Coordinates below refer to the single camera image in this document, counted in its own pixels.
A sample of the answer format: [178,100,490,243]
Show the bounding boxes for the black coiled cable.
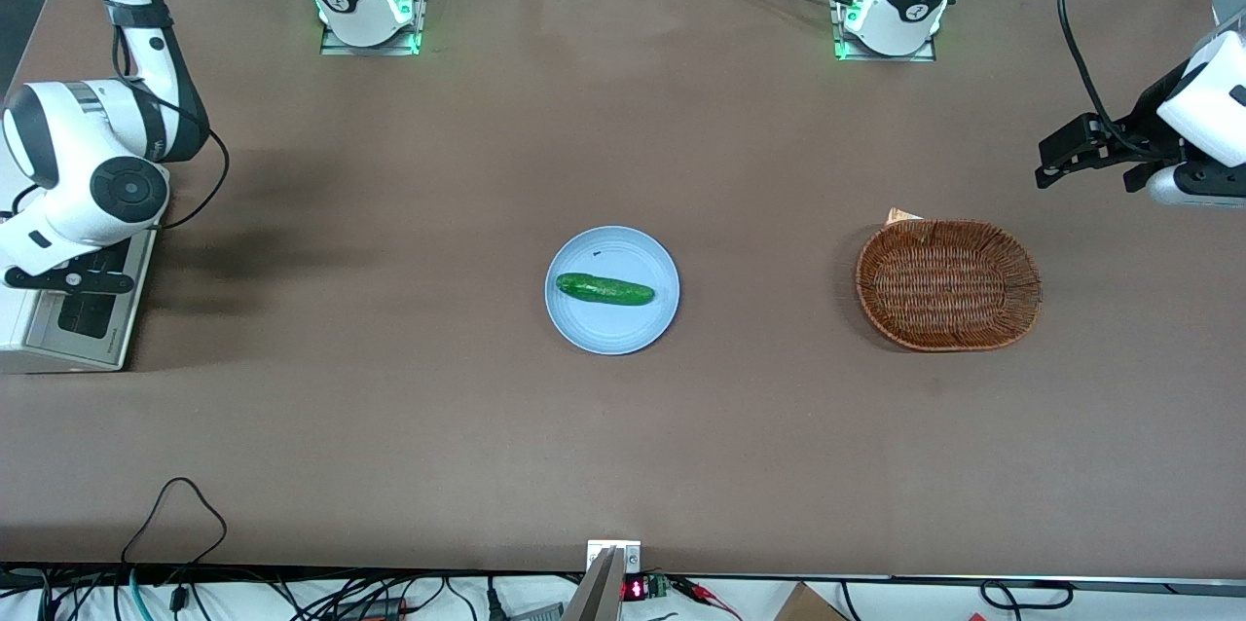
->
[980,579,1075,611]

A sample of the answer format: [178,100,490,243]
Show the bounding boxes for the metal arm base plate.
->
[319,0,432,56]
[829,0,938,64]

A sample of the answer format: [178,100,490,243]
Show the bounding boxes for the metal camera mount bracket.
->
[563,539,643,621]

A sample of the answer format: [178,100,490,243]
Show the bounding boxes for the green cucumber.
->
[556,273,656,307]

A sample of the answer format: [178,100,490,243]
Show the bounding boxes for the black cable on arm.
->
[107,3,232,232]
[1057,0,1155,161]

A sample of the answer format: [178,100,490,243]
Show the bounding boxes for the light blue round plate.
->
[544,226,680,355]

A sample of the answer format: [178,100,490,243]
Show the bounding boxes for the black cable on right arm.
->
[107,3,232,232]

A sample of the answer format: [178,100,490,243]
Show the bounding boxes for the brown cardboard piece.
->
[774,582,849,621]

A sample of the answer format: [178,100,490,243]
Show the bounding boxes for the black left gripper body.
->
[1108,61,1204,172]

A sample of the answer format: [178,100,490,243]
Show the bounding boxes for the silver toaster oven body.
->
[0,212,157,375]

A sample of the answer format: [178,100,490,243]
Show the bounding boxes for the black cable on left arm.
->
[1057,0,1155,161]

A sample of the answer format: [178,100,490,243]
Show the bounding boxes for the red clip lead wires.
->
[670,578,743,621]

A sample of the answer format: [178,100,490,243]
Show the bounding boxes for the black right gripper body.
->
[5,266,136,298]

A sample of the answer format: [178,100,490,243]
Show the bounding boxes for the brown wicker oval basket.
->
[856,218,1044,352]

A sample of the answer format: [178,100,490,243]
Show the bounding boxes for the black looped cable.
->
[121,477,228,566]

